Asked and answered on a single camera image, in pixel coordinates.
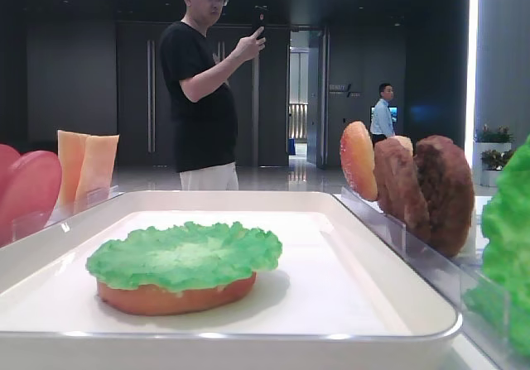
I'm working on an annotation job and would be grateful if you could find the green lettuce leaf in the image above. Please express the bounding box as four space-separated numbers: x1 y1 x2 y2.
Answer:
85 221 282 292
464 142 529 357

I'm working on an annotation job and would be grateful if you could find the upright bread slice right rack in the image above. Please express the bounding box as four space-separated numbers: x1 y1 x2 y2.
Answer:
340 121 378 201

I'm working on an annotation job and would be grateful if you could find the brown meat patty inner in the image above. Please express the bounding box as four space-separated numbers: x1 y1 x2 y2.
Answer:
374 137 429 229

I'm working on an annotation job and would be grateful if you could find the brown meat patty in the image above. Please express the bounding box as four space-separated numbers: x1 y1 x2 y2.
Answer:
374 137 429 229
414 135 475 257

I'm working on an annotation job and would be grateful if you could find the orange cheese slice inner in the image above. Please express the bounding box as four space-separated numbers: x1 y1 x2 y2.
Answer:
75 135 119 202

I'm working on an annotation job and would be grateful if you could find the orange cheese slice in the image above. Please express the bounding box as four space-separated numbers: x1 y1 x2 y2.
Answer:
57 130 89 206
75 135 119 202

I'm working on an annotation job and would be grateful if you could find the bread slice on tray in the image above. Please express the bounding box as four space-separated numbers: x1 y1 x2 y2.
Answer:
97 272 257 316

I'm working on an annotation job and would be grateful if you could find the brown meat patty outer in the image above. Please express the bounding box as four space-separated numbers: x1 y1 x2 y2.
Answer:
414 135 475 257

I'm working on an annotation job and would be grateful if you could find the orange cheese slice outer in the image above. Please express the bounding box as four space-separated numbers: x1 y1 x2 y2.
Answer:
57 130 89 206

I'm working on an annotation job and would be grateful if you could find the red tomato slice inner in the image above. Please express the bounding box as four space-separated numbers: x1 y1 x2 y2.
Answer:
1 151 62 224

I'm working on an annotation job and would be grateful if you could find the red tomato slice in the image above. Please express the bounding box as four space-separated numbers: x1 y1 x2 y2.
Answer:
0 144 22 198
1 151 62 224

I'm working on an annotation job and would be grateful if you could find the red tomato slice outer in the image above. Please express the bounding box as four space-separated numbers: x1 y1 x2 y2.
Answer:
0 144 22 198

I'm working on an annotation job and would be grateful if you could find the green lettuce leaf on rack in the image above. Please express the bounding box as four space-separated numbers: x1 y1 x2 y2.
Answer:
464 142 529 357

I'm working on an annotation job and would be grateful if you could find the man in black t-shirt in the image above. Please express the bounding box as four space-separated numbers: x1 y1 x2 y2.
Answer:
159 0 266 190

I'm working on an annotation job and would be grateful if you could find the man in blue shirt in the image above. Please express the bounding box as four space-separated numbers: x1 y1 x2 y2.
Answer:
369 83 395 145

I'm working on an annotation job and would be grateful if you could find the white rectangular tray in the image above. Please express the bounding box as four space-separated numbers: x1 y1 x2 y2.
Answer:
1 191 463 369

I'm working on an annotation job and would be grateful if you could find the black smartphone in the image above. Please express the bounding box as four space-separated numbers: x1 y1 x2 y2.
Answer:
252 6 268 33

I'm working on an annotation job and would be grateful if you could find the clear acrylic rack left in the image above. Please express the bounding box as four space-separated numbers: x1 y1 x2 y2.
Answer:
1 185 121 247

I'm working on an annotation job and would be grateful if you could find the clear acrylic rack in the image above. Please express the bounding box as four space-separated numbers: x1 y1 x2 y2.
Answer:
1 185 121 247
336 187 529 369

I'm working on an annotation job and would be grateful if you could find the clear acrylic rack right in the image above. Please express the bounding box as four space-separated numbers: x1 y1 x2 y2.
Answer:
336 187 529 369

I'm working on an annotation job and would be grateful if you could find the wall display screen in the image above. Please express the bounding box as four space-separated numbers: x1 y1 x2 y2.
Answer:
388 107 398 123

